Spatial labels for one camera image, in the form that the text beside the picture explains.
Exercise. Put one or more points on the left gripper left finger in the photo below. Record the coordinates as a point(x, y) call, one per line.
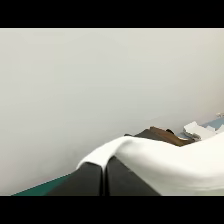
point(85, 181)

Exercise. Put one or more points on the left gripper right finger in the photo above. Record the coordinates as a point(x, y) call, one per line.
point(125, 181)

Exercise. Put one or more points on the white garment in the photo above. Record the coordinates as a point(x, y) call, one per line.
point(173, 163)
point(197, 130)

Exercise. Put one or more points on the brown garment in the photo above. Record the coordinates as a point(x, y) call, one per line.
point(163, 135)

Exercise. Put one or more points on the white folded garment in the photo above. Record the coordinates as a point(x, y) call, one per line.
point(197, 130)

